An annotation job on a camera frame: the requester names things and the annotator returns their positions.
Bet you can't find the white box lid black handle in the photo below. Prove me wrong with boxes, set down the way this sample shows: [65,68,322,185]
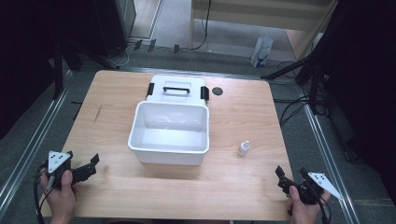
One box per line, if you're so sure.
[146,74,210,106]

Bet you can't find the person's left hand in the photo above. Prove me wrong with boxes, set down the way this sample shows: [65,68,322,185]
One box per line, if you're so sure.
[39,169,78,224]

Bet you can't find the person's right hand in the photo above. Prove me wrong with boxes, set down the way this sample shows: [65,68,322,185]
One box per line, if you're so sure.
[286,185,332,224]

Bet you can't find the black hanging cable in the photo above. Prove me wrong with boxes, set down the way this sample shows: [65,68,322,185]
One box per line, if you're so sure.
[189,0,213,51]

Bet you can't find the dark cabinet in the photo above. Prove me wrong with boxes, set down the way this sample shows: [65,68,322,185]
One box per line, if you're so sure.
[92,0,138,70]

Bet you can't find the small white dropper bottle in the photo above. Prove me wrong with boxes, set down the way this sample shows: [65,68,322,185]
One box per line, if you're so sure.
[237,140,251,157]

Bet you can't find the white floor cable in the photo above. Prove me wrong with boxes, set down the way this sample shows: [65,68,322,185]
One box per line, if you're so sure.
[115,44,134,68]

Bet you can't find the metal floor rail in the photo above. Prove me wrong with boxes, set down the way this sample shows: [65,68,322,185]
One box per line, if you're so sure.
[297,85,362,224]
[0,69,75,213]

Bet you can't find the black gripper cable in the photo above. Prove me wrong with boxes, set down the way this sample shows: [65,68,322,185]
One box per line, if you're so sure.
[316,186,332,224]
[33,161,55,224]

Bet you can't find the black floor cables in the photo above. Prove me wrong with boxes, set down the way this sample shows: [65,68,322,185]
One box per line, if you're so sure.
[273,60,316,127]

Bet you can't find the white paper bag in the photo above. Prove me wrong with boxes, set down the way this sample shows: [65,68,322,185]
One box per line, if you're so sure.
[249,35,275,69]

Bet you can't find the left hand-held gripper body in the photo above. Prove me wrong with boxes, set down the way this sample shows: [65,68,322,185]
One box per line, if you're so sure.
[39,150,77,191]

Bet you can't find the light wooden furniture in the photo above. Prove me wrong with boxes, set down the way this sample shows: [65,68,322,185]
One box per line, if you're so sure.
[189,0,339,61]

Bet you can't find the black metal stand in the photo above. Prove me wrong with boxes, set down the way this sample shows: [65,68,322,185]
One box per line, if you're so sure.
[261,0,356,116]
[51,38,82,101]

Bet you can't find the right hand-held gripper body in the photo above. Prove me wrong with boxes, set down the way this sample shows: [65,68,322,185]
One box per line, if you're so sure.
[288,172,344,205]

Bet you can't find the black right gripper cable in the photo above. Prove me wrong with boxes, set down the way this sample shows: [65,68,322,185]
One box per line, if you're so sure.
[316,186,332,224]

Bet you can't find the white plastic storage box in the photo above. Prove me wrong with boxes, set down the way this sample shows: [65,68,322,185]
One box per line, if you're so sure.
[127,100,210,166]

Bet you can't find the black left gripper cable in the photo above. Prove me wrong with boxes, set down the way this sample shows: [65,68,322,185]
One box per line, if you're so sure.
[33,161,55,224]

